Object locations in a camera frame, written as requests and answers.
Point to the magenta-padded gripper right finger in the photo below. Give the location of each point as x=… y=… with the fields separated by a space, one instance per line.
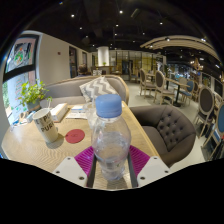
x=140 y=160

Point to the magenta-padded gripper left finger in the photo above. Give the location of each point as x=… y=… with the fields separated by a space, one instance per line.
x=83 y=160

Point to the clear blue-capped water bottle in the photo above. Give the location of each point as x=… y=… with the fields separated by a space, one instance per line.
x=110 y=143

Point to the flat round red coaster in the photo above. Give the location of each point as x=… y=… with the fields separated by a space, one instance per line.
x=75 y=136

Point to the dark grey tufted armchair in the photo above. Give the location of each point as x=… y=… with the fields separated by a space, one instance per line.
x=166 y=130

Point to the white mug with black lettering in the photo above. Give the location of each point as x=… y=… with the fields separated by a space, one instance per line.
x=45 y=126

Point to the white printed paper box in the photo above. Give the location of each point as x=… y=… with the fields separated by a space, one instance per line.
x=59 y=111

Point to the grey curved wood-framed sofa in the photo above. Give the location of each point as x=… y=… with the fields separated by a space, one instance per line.
x=63 y=88

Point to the grey white chevron cushion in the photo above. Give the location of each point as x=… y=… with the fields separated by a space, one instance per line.
x=96 y=86

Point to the group of wooden dining chairs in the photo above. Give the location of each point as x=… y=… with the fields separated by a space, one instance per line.
x=160 y=85

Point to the green potted plant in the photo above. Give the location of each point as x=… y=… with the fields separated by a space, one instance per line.
x=31 y=93

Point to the wooden dining table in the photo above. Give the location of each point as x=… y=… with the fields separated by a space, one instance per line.
x=176 y=83

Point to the person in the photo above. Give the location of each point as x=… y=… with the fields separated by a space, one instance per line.
x=82 y=70

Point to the colourful window poster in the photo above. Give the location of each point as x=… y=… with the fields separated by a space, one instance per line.
x=20 y=55

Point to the group of ceiling spot lights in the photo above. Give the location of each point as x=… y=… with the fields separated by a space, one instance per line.
x=72 y=15

